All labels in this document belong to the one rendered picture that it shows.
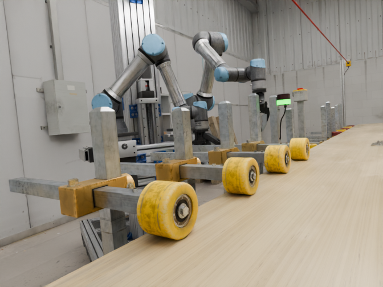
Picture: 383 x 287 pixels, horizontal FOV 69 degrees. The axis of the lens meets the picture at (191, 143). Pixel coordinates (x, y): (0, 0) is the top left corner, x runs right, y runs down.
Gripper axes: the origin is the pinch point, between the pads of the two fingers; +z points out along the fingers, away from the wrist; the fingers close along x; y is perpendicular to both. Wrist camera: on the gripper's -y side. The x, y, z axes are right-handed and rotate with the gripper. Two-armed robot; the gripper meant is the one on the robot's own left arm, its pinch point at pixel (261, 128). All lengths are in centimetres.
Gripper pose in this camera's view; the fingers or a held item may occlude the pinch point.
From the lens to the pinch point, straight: 147.2
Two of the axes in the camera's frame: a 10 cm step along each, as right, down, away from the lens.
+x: -9.6, 0.6, 2.6
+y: 2.6, -0.9, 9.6
